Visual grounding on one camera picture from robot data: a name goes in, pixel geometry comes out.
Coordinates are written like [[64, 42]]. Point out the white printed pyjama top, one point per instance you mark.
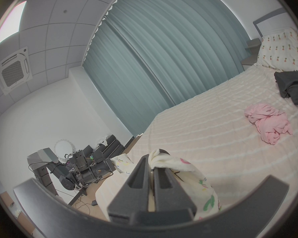
[[193, 180]]

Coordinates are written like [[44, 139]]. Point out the black power adapter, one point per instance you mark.
[[94, 203]]

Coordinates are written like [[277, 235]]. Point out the ceiling air conditioner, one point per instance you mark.
[[13, 69]]

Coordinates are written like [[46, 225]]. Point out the pink garment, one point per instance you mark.
[[270, 123]]

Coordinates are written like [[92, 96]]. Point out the dark grey ribbed chair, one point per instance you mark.
[[114, 145]]

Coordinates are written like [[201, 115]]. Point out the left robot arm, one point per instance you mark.
[[42, 157]]

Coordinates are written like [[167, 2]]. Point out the blue-green curtain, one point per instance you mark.
[[164, 46]]

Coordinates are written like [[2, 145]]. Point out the grey bedside table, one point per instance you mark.
[[250, 58]]

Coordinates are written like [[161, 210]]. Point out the ceiling light panel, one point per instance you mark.
[[11, 23]]

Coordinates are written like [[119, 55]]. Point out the white printed pillow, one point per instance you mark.
[[280, 49]]

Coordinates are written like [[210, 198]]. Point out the bed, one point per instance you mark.
[[213, 137]]

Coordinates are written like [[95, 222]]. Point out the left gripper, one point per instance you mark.
[[99, 171]]

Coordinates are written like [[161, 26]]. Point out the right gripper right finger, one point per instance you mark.
[[171, 194]]

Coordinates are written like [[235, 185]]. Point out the pile of clothes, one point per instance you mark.
[[293, 85]]

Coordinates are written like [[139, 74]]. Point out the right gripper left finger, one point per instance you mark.
[[136, 194]]

